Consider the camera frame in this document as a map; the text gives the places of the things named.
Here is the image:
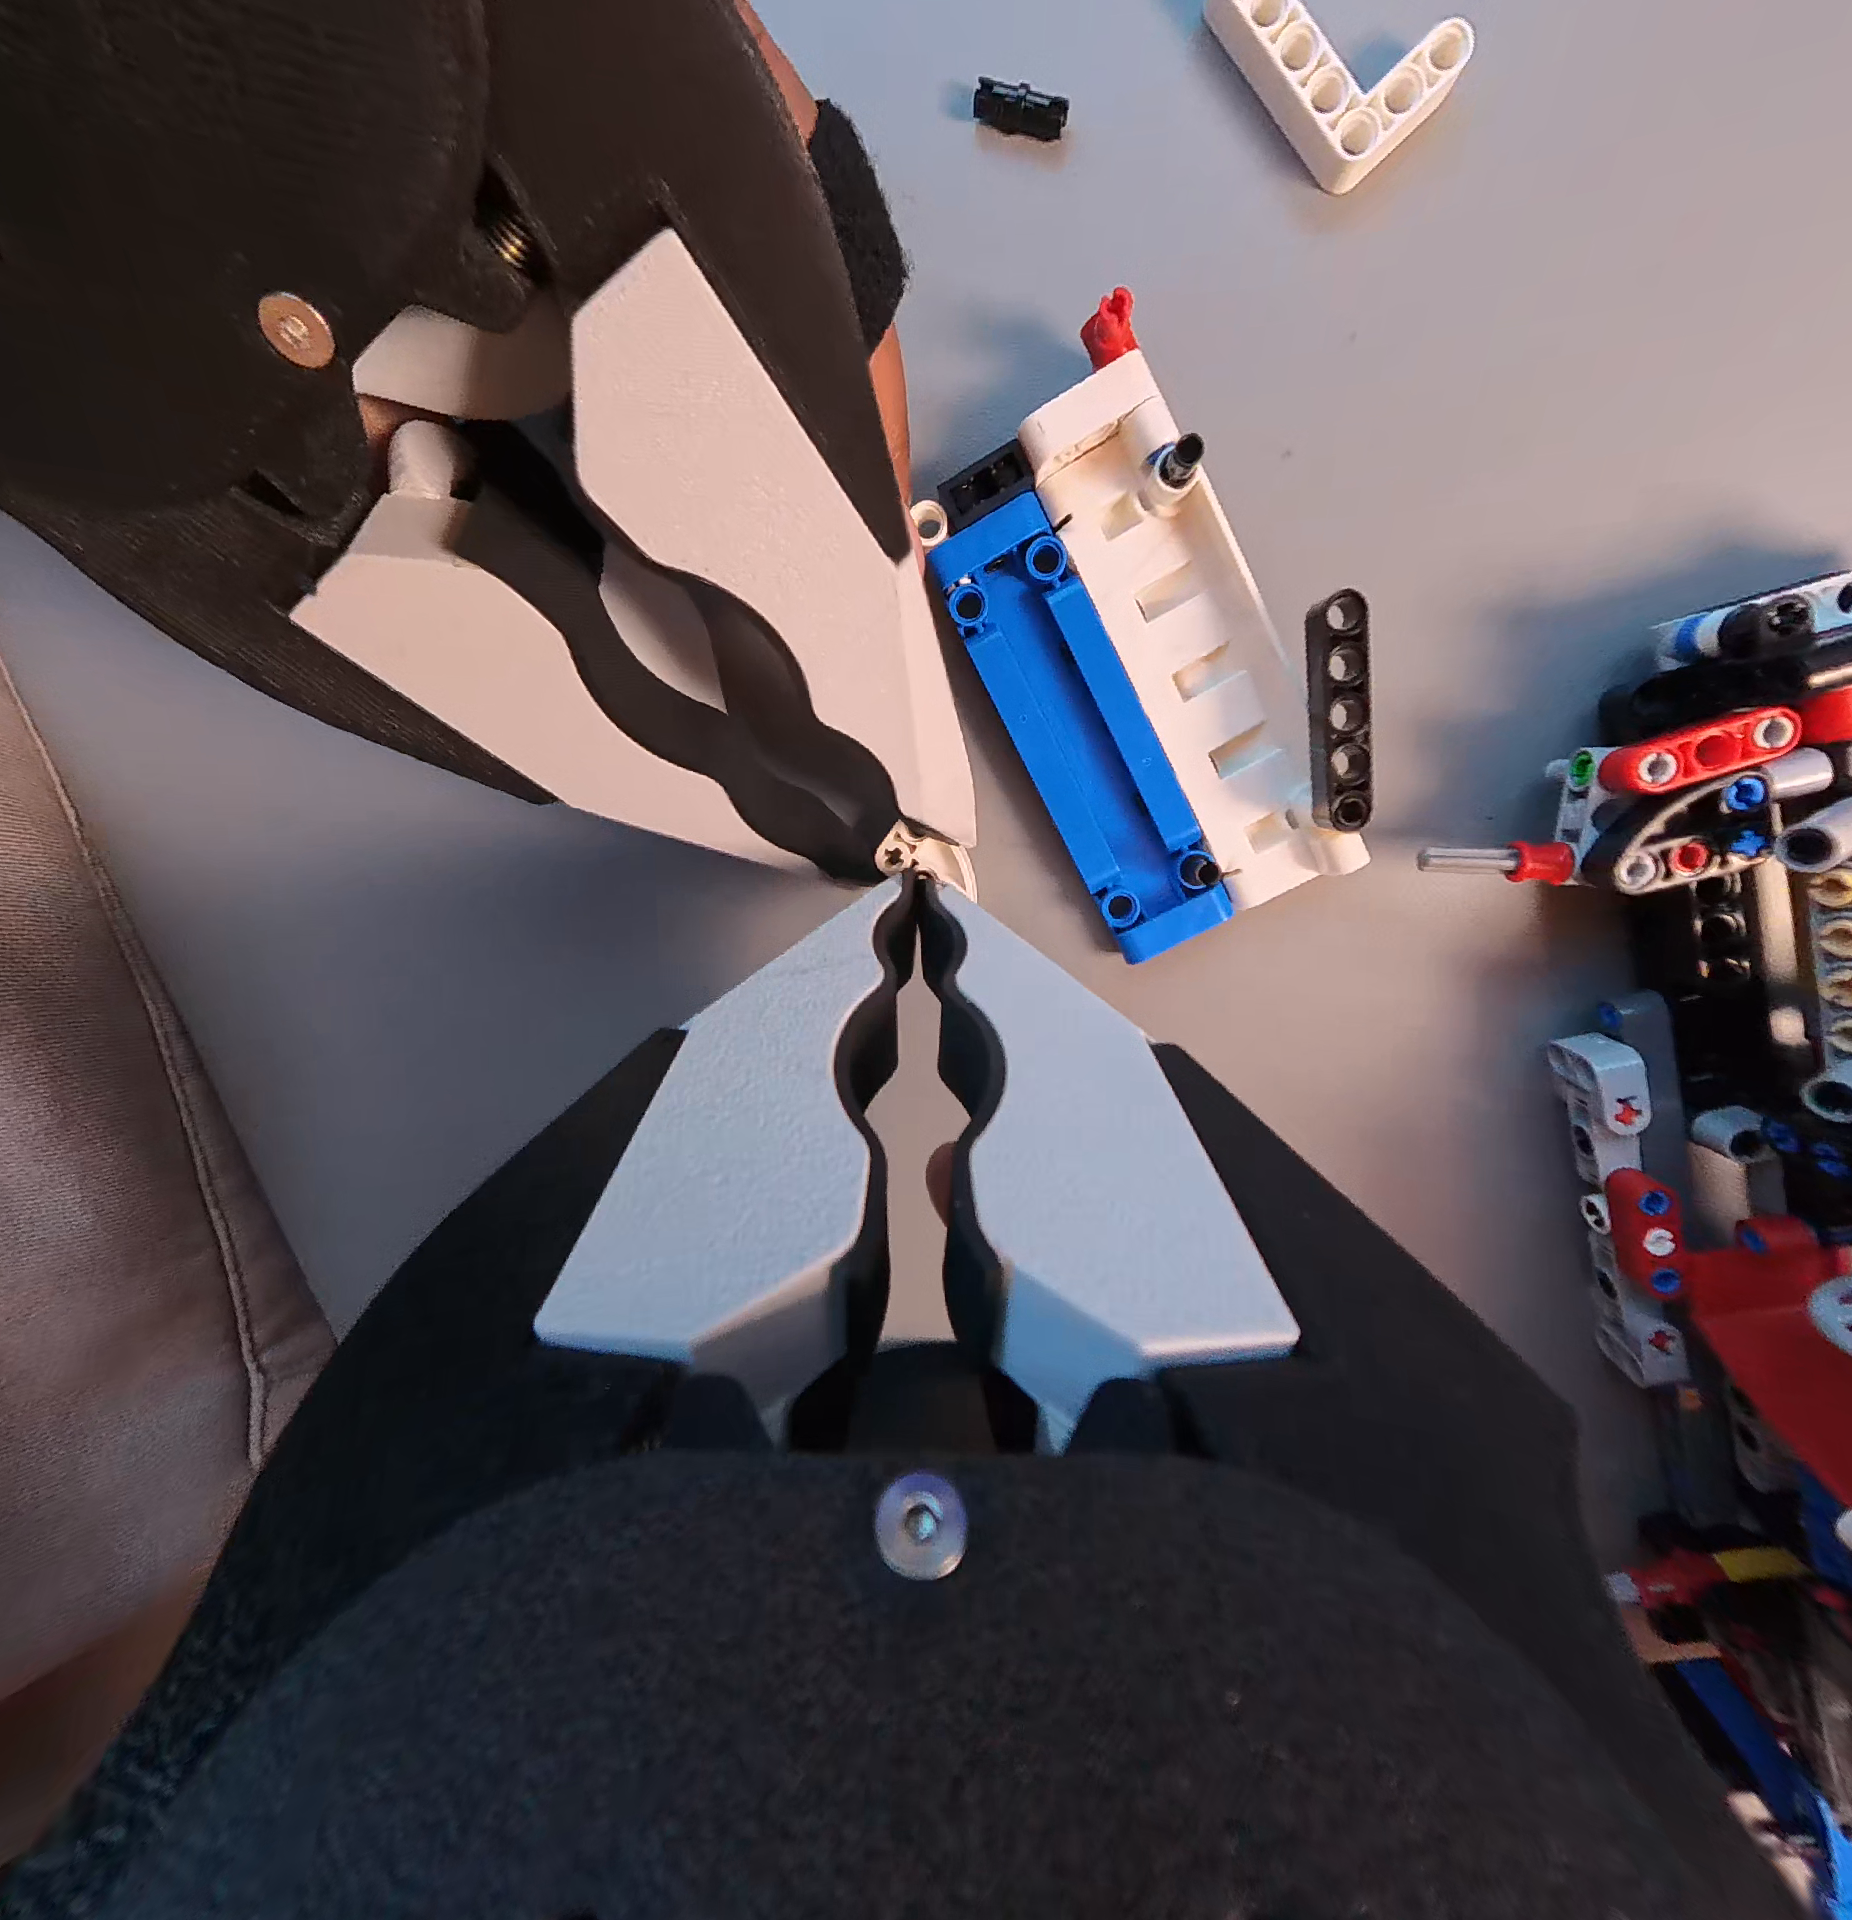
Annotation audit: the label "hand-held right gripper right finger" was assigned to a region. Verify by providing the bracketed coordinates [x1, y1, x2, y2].
[920, 883, 1302, 1456]

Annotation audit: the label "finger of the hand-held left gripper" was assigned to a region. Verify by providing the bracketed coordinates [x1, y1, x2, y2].
[352, 226, 978, 859]
[284, 422, 893, 887]

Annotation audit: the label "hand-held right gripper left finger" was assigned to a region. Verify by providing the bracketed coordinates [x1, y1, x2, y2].
[534, 874, 922, 1456]

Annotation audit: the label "small white lego connector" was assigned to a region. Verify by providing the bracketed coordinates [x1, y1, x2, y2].
[875, 818, 978, 906]

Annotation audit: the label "blue and white lego assembly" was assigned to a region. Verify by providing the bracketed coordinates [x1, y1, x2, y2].
[909, 284, 1374, 965]

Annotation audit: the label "white L-shaped lego beam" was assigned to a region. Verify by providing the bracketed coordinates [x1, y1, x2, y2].
[1203, 0, 1477, 197]

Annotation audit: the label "black five-hole lego beam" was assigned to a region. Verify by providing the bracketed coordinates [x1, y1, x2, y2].
[1302, 590, 1375, 835]

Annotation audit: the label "partly built lego car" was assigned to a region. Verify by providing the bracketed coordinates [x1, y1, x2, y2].
[1418, 562, 1852, 1920]

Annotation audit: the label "person's left hand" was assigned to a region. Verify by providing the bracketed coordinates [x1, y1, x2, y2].
[739, 0, 913, 518]

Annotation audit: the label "person's beige trousers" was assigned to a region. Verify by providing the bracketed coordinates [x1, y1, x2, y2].
[0, 593, 339, 1892]

